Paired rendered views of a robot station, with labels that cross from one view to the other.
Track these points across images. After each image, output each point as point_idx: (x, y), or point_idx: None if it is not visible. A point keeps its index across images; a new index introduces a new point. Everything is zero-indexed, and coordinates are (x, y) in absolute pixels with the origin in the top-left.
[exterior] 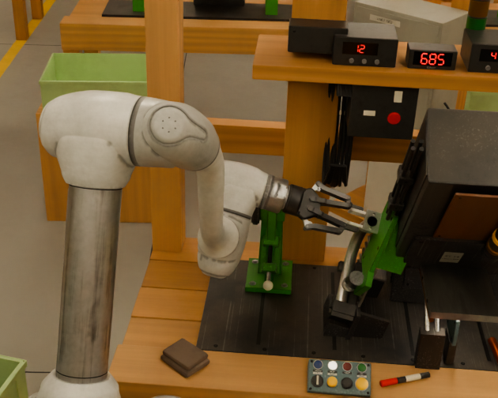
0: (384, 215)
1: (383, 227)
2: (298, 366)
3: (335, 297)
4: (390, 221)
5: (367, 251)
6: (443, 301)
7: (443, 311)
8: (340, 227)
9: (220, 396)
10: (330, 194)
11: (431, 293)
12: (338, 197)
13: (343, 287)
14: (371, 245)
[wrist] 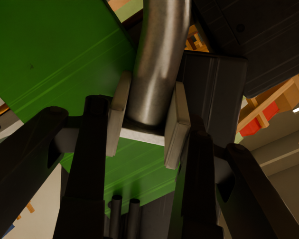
0: (153, 149)
1: (112, 157)
2: None
3: None
4: (108, 198)
5: (75, 17)
6: (12, 129)
7: None
8: (74, 147)
9: None
10: (254, 238)
11: (16, 124)
12: (233, 198)
13: None
14: (84, 58)
